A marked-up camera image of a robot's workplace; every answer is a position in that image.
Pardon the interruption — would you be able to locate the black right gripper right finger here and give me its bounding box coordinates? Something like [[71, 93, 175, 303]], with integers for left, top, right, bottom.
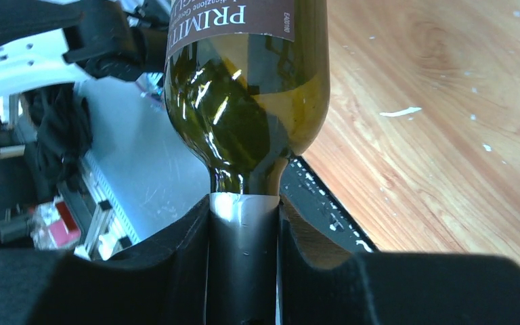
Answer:
[[279, 199, 520, 324]]

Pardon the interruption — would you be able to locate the olive wine bottle silver neck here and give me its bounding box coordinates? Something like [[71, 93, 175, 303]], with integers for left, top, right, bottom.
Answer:
[[163, 1, 330, 324]]

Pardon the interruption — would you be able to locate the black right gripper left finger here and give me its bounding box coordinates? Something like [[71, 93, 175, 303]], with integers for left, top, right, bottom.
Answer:
[[0, 198, 209, 324]]

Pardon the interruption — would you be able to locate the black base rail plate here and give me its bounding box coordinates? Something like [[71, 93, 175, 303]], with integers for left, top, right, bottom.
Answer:
[[280, 157, 378, 253]]

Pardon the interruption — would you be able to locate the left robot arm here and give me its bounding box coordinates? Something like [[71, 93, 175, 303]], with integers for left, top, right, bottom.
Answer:
[[0, 1, 171, 96]]

